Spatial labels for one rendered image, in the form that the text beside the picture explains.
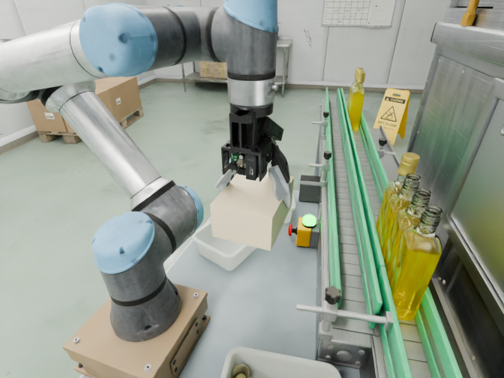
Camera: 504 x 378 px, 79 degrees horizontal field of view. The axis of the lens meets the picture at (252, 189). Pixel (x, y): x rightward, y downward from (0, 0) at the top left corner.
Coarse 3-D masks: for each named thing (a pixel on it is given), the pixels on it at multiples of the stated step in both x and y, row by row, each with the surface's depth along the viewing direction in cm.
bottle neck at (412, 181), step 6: (408, 174) 62; (414, 174) 62; (408, 180) 61; (414, 180) 60; (420, 180) 61; (402, 186) 63; (408, 186) 62; (414, 186) 61; (402, 192) 63; (408, 192) 62; (408, 198) 63
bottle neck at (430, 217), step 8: (424, 208) 52; (432, 208) 53; (440, 208) 52; (424, 216) 52; (432, 216) 51; (440, 216) 51; (424, 224) 52; (432, 224) 52; (424, 232) 53; (432, 232) 53
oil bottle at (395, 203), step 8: (392, 200) 65; (400, 200) 63; (408, 200) 63; (392, 208) 64; (400, 208) 63; (384, 216) 70; (392, 216) 64; (384, 224) 69; (392, 224) 65; (384, 232) 68; (384, 240) 68; (384, 248) 69
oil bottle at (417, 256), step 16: (400, 240) 58; (416, 240) 53; (432, 240) 53; (400, 256) 57; (416, 256) 54; (432, 256) 53; (400, 272) 57; (416, 272) 56; (432, 272) 55; (400, 288) 59; (416, 288) 58; (400, 304) 61; (416, 304) 60
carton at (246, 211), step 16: (240, 176) 65; (224, 192) 60; (240, 192) 60; (256, 192) 60; (272, 192) 60; (224, 208) 55; (240, 208) 55; (256, 208) 55; (272, 208) 55; (288, 208) 66; (224, 224) 57; (240, 224) 56; (256, 224) 54; (272, 224) 54; (240, 240) 58; (256, 240) 56; (272, 240) 56
